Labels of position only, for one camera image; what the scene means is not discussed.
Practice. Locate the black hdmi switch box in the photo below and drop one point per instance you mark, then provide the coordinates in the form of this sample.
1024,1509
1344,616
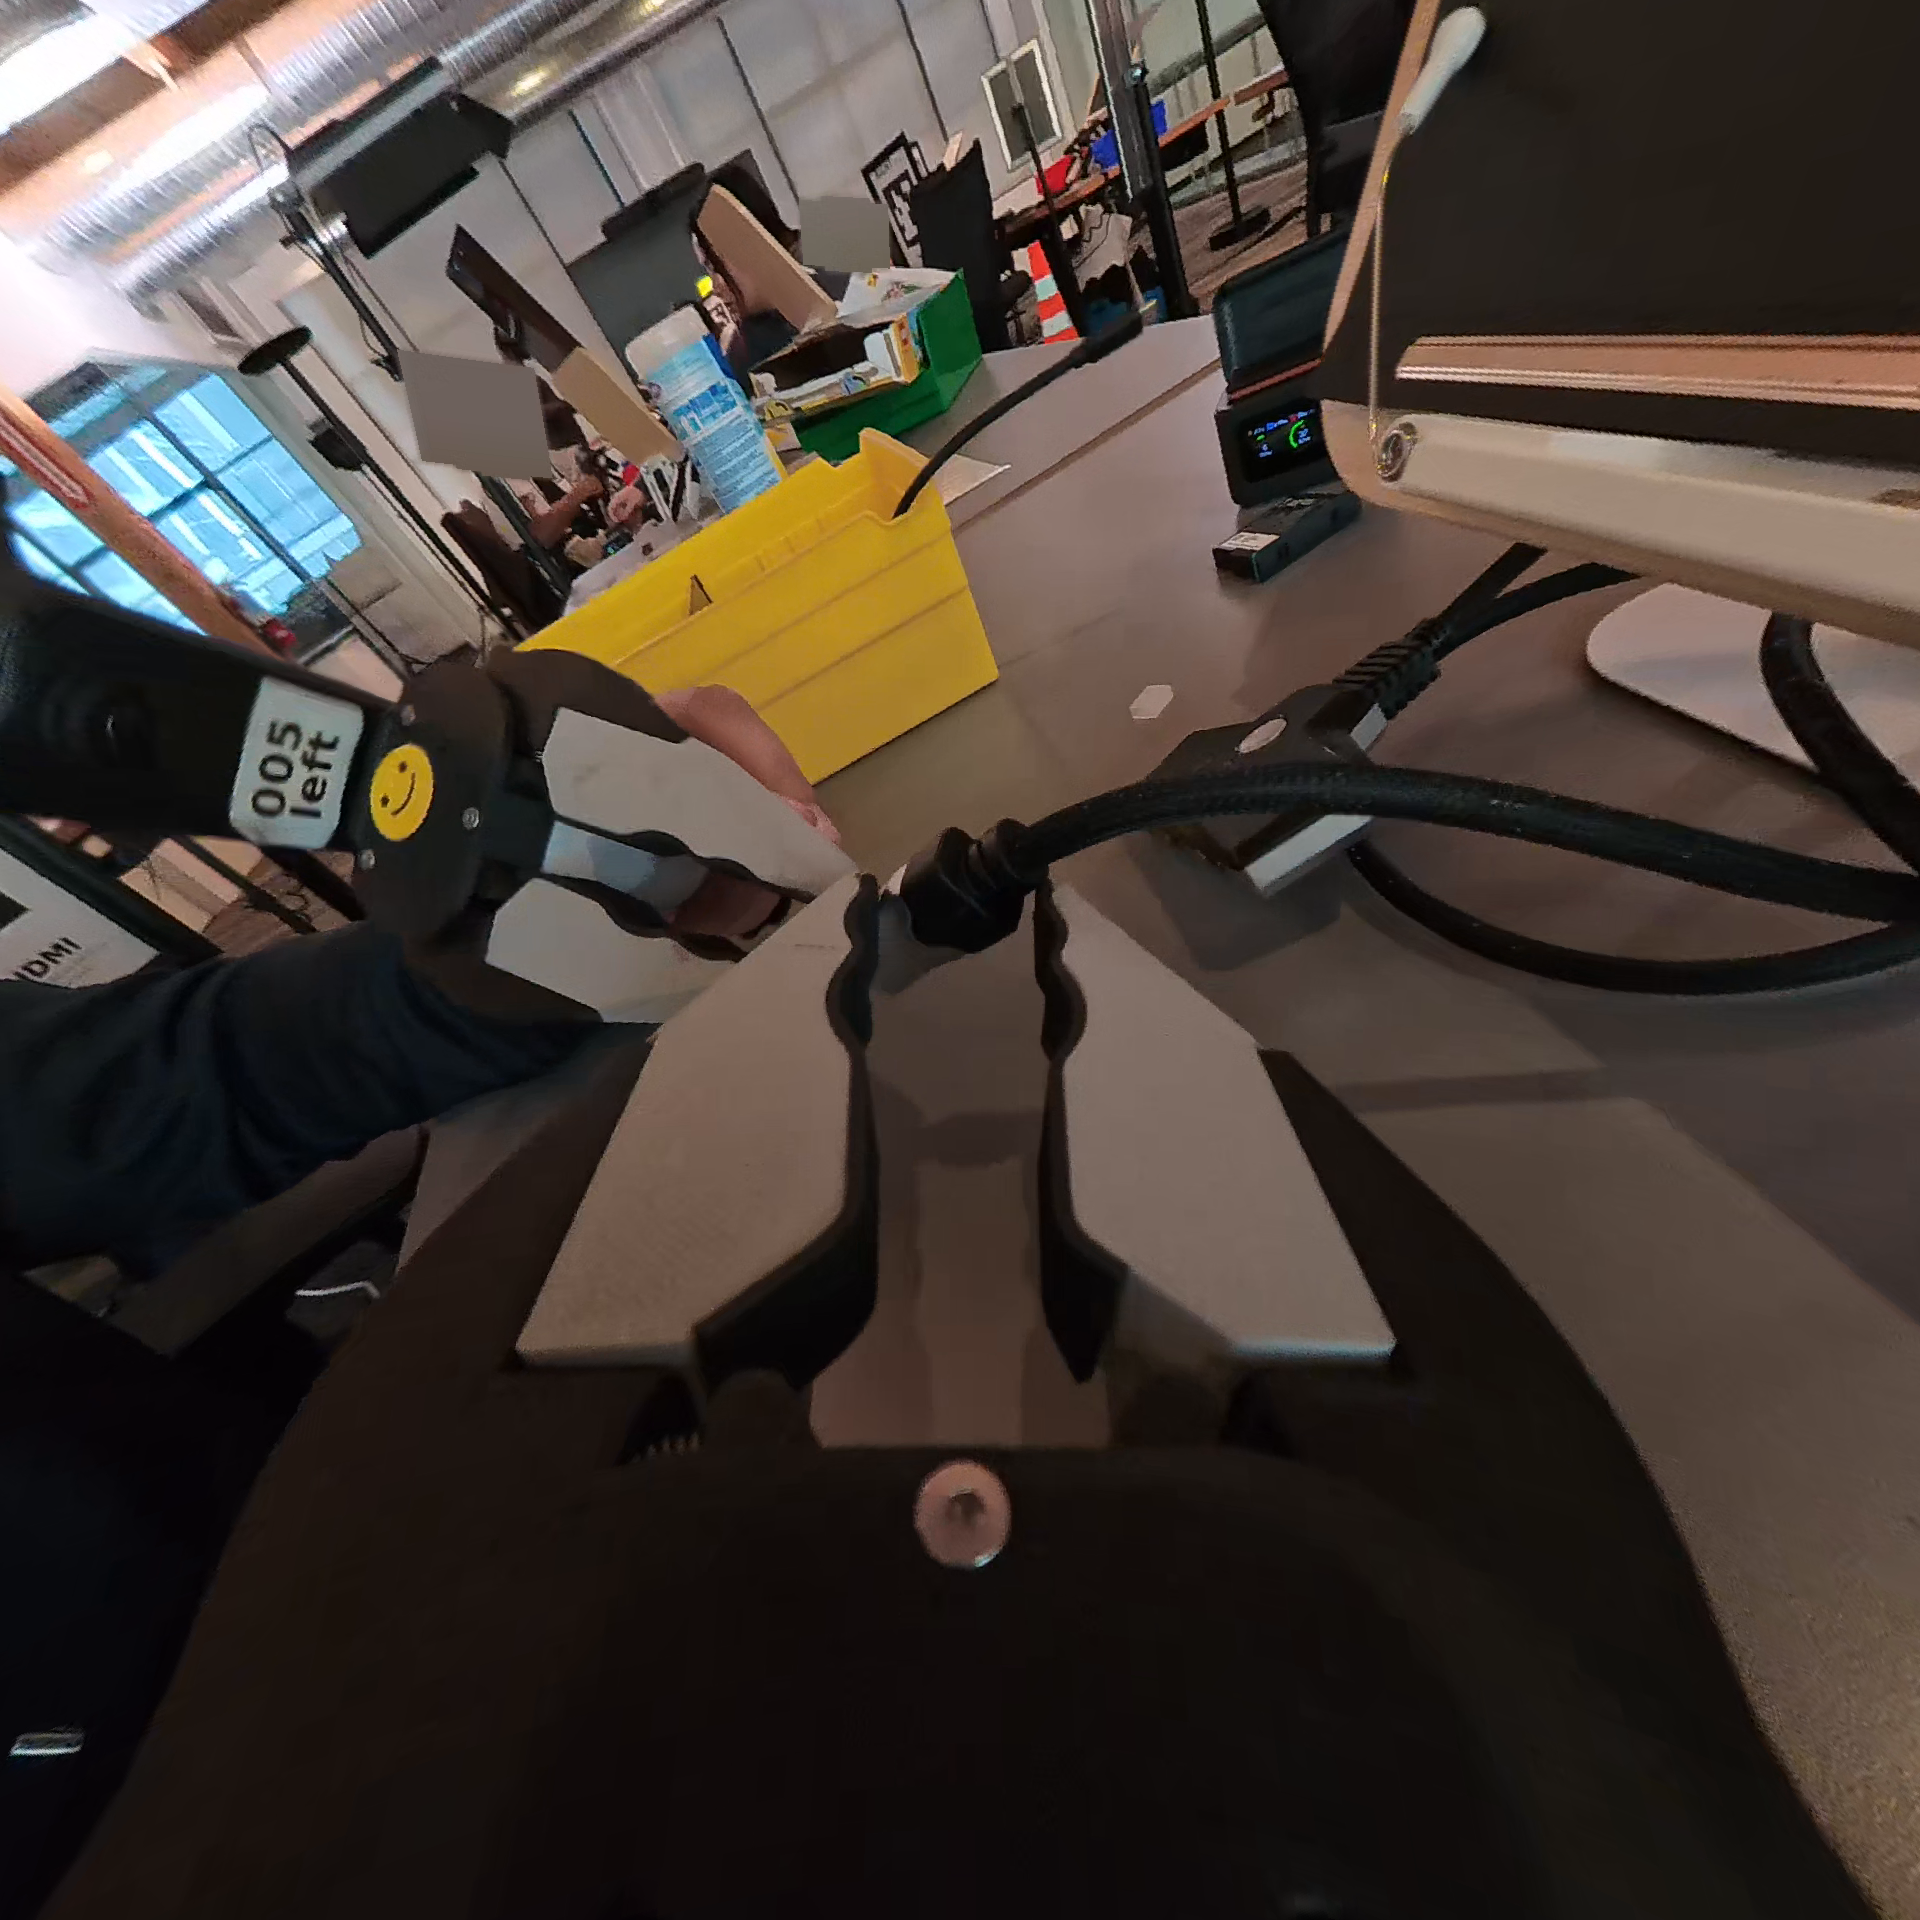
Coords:
1245,781

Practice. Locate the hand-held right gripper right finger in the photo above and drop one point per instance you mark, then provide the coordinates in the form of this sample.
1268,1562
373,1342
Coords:
1198,1189

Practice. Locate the person's left hand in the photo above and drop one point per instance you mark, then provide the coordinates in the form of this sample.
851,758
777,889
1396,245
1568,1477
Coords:
750,735

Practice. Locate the small white tape piece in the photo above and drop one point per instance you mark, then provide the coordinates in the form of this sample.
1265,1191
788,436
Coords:
1151,704

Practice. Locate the yellow plastic bin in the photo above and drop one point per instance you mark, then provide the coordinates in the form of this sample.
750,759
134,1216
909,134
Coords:
809,630

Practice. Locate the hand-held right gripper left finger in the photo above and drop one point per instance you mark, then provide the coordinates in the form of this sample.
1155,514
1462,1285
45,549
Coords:
707,1189

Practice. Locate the green plastic bin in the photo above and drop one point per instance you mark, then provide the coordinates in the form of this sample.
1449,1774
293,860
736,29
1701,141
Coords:
928,375

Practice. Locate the black power bank with display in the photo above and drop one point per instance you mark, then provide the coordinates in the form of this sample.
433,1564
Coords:
1274,329

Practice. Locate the person's left forearm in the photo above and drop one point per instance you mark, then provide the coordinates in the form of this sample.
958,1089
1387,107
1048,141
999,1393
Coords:
228,1079

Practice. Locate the white blue wipes canister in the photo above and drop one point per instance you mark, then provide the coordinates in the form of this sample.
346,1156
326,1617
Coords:
707,405

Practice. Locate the black floor lamp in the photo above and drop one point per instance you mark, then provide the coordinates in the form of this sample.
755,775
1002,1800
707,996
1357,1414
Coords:
273,354

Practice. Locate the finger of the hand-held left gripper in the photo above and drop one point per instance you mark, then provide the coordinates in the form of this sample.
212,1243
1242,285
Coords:
661,781
601,962

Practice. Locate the wooden board with black panel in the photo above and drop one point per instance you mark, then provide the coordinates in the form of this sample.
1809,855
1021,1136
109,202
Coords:
1650,184

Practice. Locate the small black battery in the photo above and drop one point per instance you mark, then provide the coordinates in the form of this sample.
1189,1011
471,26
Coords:
1282,538

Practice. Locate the black overhead light panel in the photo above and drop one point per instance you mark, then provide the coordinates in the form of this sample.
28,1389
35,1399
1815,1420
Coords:
399,166

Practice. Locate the orange traffic cone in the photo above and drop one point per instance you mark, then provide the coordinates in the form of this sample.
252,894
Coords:
1052,309

